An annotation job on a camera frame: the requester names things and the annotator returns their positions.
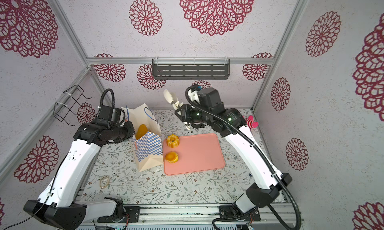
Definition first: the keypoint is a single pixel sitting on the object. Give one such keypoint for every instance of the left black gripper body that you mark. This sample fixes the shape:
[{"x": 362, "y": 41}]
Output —
[{"x": 121, "y": 133}]

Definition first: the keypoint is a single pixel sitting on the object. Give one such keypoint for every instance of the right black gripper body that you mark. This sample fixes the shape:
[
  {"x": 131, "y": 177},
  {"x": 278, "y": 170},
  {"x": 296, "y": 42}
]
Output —
[{"x": 195, "y": 116}]

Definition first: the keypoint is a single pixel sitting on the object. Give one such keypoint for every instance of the small bundt cake bread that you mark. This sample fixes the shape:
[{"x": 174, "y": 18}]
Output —
[{"x": 173, "y": 141}]

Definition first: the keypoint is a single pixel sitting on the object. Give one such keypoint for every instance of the round yellow tart bread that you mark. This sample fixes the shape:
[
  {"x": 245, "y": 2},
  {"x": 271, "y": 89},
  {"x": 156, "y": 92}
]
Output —
[{"x": 172, "y": 157}]

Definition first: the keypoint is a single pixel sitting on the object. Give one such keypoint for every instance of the long baguette bread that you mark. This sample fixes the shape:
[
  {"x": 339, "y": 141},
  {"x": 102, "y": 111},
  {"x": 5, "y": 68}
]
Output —
[{"x": 142, "y": 130}]

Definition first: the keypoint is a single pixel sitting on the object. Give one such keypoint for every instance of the blue checkered paper bag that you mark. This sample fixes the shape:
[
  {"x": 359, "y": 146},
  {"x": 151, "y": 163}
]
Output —
[{"x": 148, "y": 149}]

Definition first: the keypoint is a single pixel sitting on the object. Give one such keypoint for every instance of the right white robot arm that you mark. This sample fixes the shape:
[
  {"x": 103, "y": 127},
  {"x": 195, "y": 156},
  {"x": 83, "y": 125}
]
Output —
[{"x": 268, "y": 180}]

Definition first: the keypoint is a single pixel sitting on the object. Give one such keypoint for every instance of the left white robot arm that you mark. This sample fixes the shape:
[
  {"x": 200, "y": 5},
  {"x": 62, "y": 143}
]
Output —
[{"x": 56, "y": 206}]

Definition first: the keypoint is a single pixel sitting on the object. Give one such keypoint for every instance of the pink plastic tray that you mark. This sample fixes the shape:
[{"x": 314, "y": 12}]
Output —
[{"x": 197, "y": 153}]

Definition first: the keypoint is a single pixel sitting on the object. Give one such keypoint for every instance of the pink white plush toy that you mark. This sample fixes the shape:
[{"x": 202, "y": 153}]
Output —
[{"x": 252, "y": 124}]

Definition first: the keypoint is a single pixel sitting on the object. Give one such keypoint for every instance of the beige rubber band loop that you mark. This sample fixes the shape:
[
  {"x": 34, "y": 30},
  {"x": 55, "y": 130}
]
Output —
[{"x": 104, "y": 182}]

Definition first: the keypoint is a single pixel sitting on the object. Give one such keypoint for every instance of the grey wall shelf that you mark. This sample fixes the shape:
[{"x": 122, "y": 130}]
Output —
[{"x": 192, "y": 69}]

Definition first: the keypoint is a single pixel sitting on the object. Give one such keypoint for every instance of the black wire wall rack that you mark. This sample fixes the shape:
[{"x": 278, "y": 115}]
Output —
[{"x": 66, "y": 107}]

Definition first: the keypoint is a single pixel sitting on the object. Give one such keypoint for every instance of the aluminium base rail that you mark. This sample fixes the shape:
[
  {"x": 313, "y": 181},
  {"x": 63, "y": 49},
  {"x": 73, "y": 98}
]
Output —
[{"x": 187, "y": 217}]

